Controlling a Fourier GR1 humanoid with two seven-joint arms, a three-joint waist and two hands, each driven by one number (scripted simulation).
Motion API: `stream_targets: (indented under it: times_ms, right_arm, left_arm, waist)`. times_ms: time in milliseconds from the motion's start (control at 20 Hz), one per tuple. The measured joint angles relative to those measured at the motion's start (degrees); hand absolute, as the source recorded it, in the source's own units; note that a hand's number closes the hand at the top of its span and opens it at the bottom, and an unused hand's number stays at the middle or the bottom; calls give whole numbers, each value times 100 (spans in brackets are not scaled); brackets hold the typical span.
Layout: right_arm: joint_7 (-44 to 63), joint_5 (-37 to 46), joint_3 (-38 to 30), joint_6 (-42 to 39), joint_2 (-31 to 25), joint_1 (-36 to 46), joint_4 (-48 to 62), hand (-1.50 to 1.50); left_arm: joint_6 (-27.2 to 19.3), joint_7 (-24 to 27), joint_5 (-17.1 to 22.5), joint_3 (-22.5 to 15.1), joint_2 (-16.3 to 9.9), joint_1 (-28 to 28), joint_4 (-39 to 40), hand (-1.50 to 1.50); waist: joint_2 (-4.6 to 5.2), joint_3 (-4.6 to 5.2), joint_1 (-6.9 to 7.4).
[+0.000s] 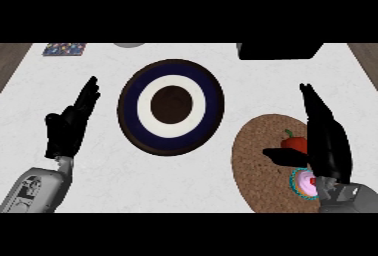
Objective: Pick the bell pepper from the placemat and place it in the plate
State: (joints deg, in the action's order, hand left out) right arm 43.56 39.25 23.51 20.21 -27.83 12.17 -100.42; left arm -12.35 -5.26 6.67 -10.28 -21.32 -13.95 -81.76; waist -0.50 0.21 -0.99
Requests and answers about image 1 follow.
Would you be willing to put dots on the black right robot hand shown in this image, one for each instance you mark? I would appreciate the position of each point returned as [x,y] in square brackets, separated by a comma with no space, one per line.
[326,143]

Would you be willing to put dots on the brown cork round placemat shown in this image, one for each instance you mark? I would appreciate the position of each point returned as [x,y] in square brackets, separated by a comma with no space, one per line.
[266,166]

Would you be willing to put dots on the blue white brown round plate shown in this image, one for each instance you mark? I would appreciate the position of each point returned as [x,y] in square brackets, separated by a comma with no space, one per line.
[171,107]

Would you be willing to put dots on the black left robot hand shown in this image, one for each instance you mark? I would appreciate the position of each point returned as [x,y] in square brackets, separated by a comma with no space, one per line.
[66,128]

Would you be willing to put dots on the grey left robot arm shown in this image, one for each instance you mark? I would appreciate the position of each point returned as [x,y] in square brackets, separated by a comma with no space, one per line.
[37,191]

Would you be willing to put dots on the red bell pepper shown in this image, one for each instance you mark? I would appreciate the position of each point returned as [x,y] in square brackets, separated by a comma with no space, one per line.
[295,142]

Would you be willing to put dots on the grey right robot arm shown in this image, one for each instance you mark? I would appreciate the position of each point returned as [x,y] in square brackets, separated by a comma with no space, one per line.
[344,196]

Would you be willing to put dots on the grey round object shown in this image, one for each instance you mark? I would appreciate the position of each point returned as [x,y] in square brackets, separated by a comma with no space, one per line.
[128,45]

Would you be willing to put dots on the black box appliance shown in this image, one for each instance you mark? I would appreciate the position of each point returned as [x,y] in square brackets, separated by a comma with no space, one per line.
[278,51]

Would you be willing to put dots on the colourful patterned flat square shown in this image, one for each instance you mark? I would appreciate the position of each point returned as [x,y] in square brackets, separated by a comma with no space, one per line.
[63,49]

